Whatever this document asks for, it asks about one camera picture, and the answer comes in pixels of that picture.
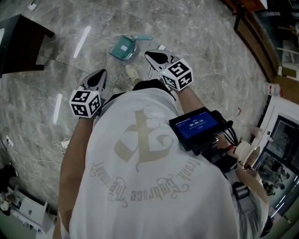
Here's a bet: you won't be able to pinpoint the long white cable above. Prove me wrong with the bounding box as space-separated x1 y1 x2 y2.
148 67 164 80
0 137 71 165

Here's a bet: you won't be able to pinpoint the white round container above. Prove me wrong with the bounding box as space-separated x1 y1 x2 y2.
235 140 261 170

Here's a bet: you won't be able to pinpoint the black shorts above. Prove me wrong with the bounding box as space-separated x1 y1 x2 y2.
100 78 177 110

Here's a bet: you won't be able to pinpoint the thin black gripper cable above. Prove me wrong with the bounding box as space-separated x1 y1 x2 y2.
167 85 177 101

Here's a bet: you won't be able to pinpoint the brown cardboard sheet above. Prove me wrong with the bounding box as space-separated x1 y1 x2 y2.
274 76 299 104

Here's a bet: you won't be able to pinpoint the white framed glass cabinet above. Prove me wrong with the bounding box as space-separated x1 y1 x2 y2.
256 97 299 219

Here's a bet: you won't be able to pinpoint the white low cabinet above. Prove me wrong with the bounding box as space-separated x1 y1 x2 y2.
7 186 57 234

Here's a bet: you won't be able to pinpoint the teal plastic dustpan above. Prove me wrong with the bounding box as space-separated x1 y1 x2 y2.
108 34 154 62

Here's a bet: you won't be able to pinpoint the white jar red label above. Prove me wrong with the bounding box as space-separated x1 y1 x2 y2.
263 83 281 97

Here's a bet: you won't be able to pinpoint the person's left forearm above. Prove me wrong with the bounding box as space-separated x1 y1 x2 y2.
52 116 98 239

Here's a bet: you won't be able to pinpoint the white wall charger with cable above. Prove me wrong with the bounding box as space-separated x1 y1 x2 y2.
59 139 71 153

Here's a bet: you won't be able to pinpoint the brown wooden frame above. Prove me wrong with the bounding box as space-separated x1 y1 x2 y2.
233 9 279 83

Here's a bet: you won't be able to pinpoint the person's right forearm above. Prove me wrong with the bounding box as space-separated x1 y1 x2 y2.
177 87 270 211

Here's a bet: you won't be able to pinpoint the black screen device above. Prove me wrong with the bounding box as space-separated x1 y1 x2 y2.
168 106 222 152

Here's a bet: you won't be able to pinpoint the grey arm strap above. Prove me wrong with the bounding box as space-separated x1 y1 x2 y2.
231 181 256 218

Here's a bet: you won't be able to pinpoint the brown wooden desk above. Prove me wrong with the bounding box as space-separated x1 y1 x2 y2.
0 14 56 79

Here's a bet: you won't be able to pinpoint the black looped device cable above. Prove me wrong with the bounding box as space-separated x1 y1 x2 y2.
219 120 239 150

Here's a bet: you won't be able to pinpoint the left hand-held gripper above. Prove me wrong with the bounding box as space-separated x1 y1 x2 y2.
68 69 107 120

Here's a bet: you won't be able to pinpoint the white printed t-shirt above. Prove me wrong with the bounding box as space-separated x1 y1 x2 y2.
56 90 269 239

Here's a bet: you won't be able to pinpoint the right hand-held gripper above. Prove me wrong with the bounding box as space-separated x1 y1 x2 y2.
144 49 194 92

